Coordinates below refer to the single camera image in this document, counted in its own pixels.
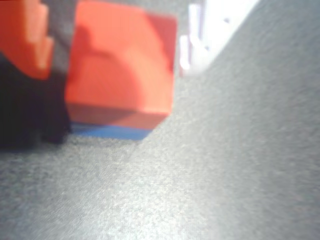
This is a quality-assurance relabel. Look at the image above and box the red cube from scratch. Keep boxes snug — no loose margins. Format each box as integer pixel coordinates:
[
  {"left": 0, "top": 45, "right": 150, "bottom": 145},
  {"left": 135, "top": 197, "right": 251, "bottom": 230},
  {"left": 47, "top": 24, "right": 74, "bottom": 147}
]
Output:
[{"left": 64, "top": 0, "right": 179, "bottom": 131}]

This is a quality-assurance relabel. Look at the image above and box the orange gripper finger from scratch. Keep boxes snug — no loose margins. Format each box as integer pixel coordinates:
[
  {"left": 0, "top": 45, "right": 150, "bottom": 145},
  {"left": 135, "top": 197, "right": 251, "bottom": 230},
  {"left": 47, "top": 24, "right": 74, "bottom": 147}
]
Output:
[{"left": 0, "top": 0, "right": 55, "bottom": 81}]

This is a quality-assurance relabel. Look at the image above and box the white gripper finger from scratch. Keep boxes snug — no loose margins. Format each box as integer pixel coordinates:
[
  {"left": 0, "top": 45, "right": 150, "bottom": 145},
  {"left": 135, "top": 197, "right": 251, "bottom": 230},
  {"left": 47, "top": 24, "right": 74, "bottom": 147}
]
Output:
[{"left": 178, "top": 0, "right": 261, "bottom": 78}]

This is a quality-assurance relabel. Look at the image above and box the blue cube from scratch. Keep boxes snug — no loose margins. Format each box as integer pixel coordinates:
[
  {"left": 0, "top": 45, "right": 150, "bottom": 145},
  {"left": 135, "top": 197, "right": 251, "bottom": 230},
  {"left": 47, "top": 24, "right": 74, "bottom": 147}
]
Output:
[{"left": 70, "top": 121, "right": 154, "bottom": 141}]

